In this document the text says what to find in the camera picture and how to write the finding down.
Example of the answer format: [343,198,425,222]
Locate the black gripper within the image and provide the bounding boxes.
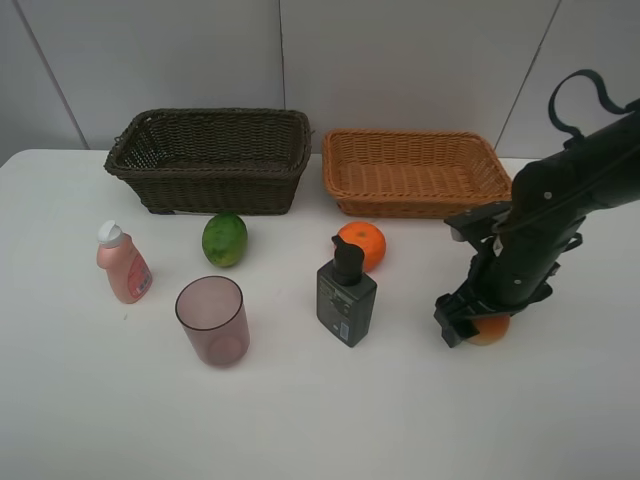
[434,244,553,348]

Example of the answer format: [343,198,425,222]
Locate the red yellow half peach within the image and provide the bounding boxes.
[467,315,511,346]

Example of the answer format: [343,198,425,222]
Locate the dark green pump bottle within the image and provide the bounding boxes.
[316,235,377,348]

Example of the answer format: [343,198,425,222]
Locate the orange tangerine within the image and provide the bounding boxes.
[338,221,387,272]

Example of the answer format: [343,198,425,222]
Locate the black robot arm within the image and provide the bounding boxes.
[434,111,639,347]

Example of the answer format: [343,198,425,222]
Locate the orange wicker basket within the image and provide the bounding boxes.
[322,129,511,219]

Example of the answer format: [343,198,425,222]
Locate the translucent pink plastic cup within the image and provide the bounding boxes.
[175,275,250,368]

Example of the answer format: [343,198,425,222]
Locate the green lime fruit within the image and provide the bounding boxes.
[201,212,248,268]

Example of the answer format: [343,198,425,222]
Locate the dark brown wicker basket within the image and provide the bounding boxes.
[104,108,311,215]

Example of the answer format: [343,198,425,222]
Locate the pink bottle white cap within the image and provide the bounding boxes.
[96,220,153,304]

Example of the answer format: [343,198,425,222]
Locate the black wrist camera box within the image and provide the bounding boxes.
[444,201,511,245]

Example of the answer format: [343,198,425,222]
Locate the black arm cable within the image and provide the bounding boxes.
[548,69,630,136]

